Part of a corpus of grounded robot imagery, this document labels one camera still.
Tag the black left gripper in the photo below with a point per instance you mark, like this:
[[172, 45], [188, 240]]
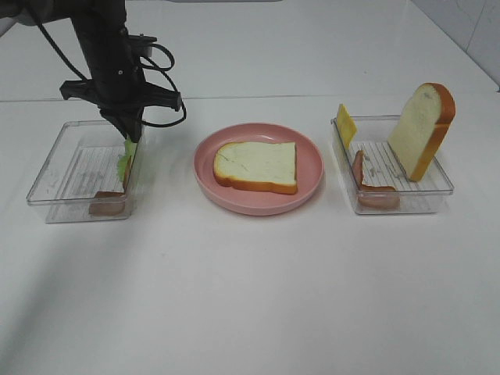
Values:
[[117, 84]]

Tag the green lettuce leaf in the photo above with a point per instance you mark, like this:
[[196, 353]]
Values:
[[125, 161]]

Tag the brown bacon strip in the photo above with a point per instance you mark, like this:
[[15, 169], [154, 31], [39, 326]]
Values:
[[109, 203]]

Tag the toast bread slice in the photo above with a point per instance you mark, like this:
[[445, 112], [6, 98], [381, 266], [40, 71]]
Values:
[[257, 166], [421, 128]]

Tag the curled bacon strip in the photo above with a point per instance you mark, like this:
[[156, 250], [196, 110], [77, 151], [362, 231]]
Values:
[[374, 197]]

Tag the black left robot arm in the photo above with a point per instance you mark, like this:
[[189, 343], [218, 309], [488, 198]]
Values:
[[105, 15]]

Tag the clear plastic left tray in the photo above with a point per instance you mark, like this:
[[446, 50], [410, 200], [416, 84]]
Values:
[[81, 162]]

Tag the clear plastic tray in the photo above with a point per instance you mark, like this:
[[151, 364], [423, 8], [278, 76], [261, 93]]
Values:
[[81, 162], [381, 168]]

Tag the pink round plate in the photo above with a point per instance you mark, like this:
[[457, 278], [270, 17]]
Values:
[[309, 169]]

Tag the yellow cheese slice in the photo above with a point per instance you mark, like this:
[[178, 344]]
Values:
[[345, 126]]

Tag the clear plastic right tray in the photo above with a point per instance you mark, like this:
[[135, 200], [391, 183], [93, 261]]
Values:
[[381, 168]]

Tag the standing toast bread slice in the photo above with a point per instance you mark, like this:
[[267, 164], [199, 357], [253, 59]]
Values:
[[421, 128]]

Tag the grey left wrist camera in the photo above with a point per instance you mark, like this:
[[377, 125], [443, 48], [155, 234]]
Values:
[[141, 45]]

